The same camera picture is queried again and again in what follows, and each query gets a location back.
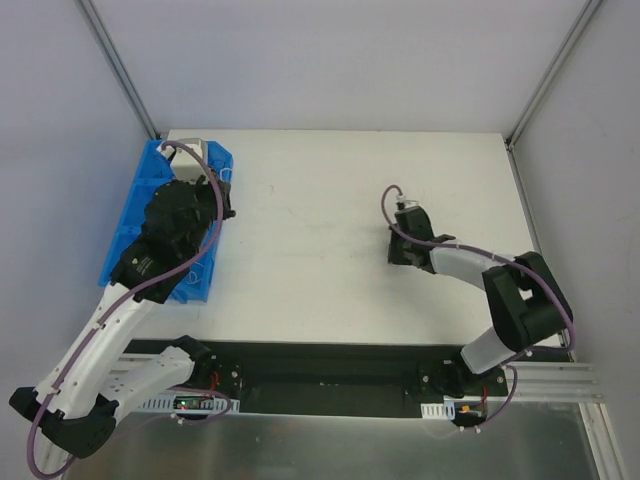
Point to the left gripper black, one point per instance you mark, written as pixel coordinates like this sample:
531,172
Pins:
211,195

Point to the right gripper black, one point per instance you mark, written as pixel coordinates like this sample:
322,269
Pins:
400,248

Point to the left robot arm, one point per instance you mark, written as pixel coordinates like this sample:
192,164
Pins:
77,407

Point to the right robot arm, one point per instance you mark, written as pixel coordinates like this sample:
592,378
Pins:
525,302

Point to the blue plastic bin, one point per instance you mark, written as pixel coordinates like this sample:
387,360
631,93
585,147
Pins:
153,171

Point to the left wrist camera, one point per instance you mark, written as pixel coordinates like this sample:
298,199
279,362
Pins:
183,165

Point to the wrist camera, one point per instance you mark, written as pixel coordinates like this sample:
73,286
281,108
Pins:
183,165
403,203

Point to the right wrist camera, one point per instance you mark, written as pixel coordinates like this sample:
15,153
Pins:
403,203

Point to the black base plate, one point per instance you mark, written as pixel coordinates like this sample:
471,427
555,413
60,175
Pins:
344,380

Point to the right white cable duct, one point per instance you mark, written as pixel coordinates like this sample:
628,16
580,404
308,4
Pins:
438,411

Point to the white cable duct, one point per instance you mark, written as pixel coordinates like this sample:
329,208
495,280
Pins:
438,411
178,403

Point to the left white cable duct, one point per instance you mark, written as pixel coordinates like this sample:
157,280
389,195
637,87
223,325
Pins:
178,403

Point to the left aluminium frame post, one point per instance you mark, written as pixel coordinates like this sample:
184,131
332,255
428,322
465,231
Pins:
105,43

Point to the aluminium frame post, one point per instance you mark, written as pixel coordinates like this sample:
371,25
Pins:
582,22
105,43

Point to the right aluminium frame post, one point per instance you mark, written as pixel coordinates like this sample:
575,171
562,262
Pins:
582,22

